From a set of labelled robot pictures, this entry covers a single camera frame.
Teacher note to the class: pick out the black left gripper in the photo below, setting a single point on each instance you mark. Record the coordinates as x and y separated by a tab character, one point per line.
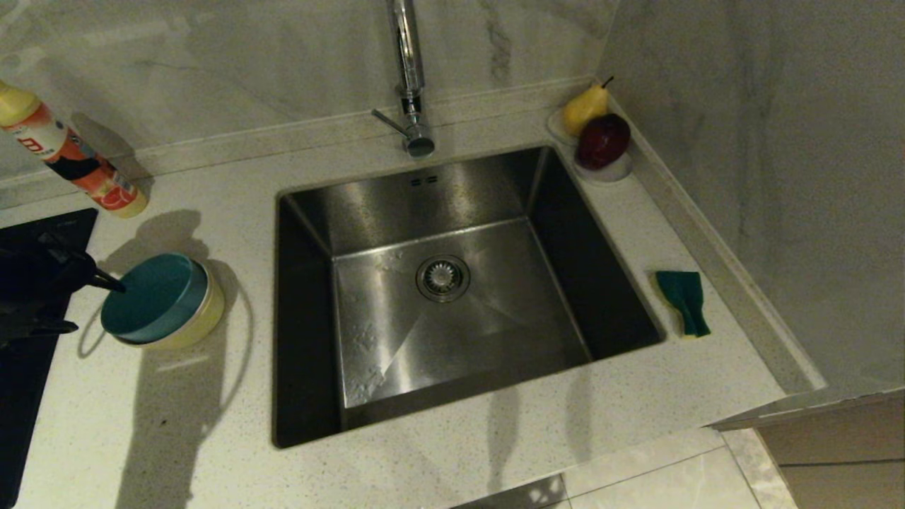
35	279

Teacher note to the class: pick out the blue plastic bowl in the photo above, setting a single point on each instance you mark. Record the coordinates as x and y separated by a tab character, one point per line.
152	297

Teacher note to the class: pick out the yellow plastic bowl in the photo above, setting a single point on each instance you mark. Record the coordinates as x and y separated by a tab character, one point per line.
208	314

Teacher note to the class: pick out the yellow-capped orange dish soap bottle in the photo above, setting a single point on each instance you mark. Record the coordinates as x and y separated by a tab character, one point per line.
49	138

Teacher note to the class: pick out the green and yellow sponge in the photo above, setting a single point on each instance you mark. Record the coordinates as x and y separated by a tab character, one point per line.
682	293

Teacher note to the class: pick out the stainless steel sink basin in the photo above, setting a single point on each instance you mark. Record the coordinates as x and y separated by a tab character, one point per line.
495	297

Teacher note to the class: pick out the black induction cooktop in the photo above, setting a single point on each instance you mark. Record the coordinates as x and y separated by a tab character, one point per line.
28	410

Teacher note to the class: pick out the round metal drain strainer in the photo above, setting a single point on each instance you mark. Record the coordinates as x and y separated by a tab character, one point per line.
443	278

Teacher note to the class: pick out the chrome faucet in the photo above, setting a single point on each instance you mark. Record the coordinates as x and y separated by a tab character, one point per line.
409	63

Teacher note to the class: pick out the small white dish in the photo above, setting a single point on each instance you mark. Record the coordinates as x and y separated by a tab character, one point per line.
554	127
608	174

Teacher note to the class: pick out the yellow pear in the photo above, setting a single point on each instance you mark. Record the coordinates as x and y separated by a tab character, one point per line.
583	109

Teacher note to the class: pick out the dark red apple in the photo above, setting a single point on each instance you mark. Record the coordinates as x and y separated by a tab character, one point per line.
602	141

